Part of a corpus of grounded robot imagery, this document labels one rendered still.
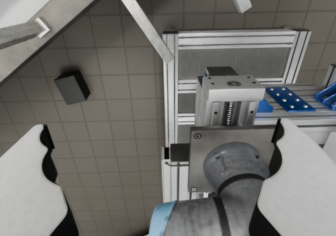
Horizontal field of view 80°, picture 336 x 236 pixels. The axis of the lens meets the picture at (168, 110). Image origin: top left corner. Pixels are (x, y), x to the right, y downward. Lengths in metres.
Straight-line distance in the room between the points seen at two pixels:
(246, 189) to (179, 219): 0.15
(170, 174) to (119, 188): 1.63
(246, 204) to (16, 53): 0.84
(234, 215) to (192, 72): 1.01
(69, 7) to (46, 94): 1.12
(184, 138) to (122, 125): 0.54
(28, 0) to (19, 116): 1.27
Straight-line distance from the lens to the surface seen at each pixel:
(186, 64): 1.28
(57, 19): 0.81
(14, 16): 0.97
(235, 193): 0.46
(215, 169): 0.51
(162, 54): 0.62
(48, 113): 1.90
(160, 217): 0.42
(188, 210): 0.42
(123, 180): 2.21
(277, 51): 1.43
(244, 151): 0.51
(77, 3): 0.77
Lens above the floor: 1.42
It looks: 60 degrees down
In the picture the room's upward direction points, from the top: 177 degrees clockwise
